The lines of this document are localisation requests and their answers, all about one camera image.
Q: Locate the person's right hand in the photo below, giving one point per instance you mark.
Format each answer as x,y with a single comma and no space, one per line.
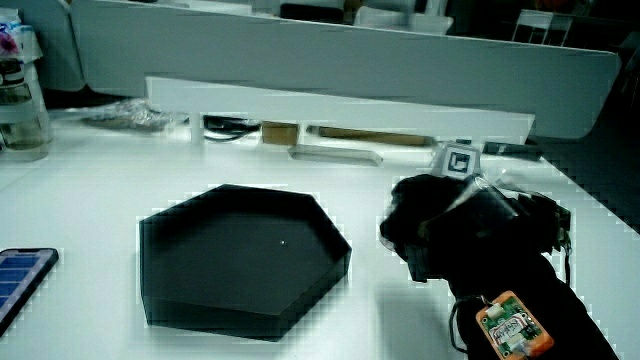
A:
450,215

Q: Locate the person's right forearm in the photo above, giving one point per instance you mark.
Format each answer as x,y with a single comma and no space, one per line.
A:
540,300

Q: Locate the white desk partition panel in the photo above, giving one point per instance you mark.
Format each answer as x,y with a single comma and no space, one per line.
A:
350,60
55,50

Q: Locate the white desk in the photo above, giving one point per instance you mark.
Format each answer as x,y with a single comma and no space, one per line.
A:
100,190

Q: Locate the flat black device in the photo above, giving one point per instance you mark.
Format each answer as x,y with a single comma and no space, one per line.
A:
512,149

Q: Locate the flat brown box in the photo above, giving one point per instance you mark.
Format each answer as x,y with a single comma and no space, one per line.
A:
370,136

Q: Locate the flat clear plastic case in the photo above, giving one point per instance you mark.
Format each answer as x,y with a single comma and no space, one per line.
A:
335,155

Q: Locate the orange circuit board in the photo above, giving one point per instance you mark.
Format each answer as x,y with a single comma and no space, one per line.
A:
515,327

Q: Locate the white monitor riser shelf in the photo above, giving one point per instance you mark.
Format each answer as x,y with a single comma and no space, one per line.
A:
325,107

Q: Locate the small brown cardboard box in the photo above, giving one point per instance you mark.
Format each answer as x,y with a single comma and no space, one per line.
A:
280,133

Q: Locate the black hexagonal tray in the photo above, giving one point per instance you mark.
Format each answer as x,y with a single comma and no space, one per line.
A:
225,250

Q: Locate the crumpled clear plastic bag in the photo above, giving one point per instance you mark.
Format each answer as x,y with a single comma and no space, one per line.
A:
130,116

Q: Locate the black smartphone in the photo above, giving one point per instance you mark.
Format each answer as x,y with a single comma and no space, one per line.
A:
20,277

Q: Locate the clear plastic bottle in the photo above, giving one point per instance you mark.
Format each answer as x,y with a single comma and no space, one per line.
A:
22,120

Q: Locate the colourful printed packet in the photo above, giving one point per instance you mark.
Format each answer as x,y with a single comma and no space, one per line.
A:
12,37

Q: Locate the white frame stand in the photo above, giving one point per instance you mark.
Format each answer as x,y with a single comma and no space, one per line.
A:
542,27

